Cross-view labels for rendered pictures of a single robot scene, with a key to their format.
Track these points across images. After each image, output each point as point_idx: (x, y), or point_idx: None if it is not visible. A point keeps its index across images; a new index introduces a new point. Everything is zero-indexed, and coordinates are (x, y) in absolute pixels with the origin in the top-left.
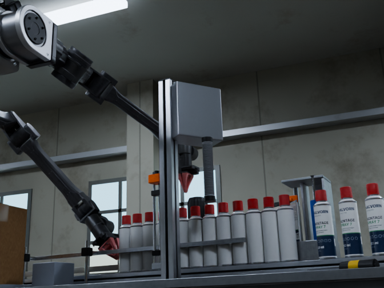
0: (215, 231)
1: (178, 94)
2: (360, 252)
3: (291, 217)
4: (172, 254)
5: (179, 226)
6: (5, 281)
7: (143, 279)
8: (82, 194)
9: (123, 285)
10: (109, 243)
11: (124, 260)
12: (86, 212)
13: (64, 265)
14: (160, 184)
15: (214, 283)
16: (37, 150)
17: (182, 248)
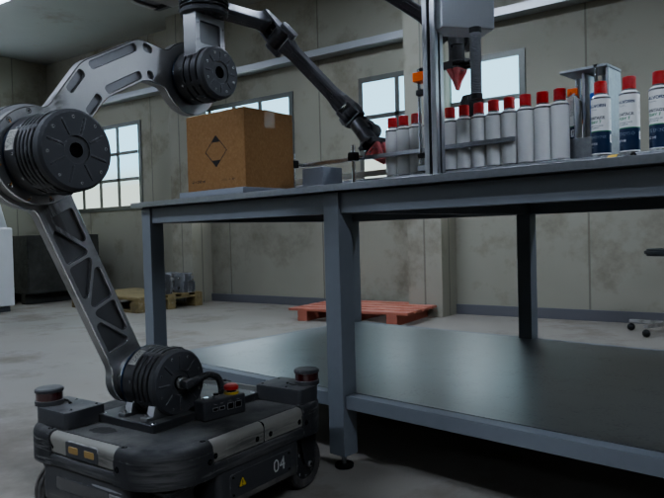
0: (484, 130)
1: None
2: (636, 148)
3: (564, 113)
4: (436, 155)
5: (447, 127)
6: (278, 186)
7: None
8: (346, 97)
9: (383, 182)
10: (375, 147)
11: (391, 164)
12: (350, 116)
13: (332, 170)
14: (423, 83)
15: (464, 178)
16: (295, 50)
17: (450, 150)
